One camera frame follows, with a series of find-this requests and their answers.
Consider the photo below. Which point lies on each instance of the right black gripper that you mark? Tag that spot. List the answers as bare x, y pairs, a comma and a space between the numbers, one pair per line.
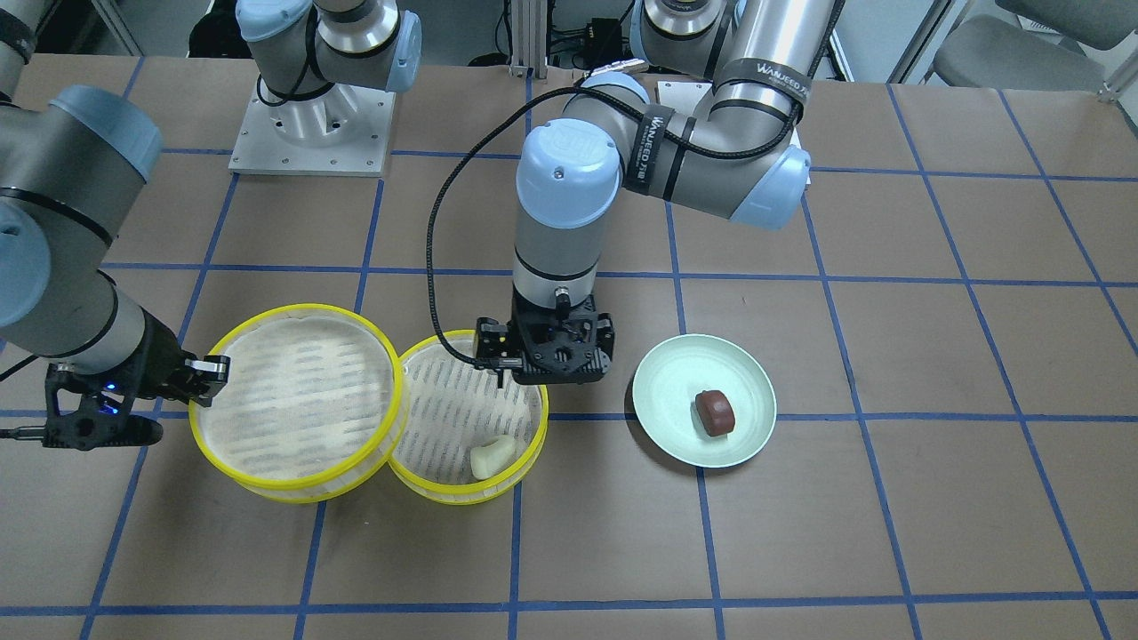
153, 357

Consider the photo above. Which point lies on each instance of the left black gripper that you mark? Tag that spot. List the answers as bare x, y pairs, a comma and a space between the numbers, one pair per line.
491, 342

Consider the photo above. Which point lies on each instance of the white steamed bun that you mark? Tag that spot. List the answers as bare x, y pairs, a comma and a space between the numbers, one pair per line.
493, 456

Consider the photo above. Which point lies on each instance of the yellow steamer layer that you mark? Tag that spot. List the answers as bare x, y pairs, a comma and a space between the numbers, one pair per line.
452, 408
315, 404

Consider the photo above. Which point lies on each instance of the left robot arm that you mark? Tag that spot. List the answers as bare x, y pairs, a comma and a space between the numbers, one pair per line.
732, 158

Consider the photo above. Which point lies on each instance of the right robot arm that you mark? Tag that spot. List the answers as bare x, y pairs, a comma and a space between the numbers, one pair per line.
329, 72

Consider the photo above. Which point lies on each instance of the light green plate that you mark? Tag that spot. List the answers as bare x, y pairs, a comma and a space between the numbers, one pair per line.
666, 382

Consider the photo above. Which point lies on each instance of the dark red bun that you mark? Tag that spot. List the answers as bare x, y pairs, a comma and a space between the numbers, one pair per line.
715, 412

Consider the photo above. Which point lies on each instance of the aluminium frame post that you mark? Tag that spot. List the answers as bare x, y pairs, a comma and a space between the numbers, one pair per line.
528, 33

